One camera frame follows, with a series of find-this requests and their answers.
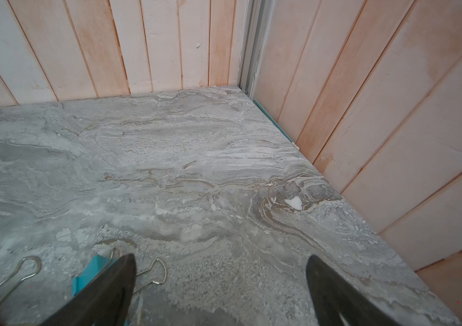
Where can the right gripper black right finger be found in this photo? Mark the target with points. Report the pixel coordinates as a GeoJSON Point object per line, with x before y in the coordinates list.
{"type": "Point", "coordinates": [336, 302]}

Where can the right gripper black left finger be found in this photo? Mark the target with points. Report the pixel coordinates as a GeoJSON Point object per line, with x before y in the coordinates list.
{"type": "Point", "coordinates": [105, 301]}

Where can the teal binder clip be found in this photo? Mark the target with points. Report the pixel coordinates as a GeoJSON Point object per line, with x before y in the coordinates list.
{"type": "Point", "coordinates": [100, 263]}

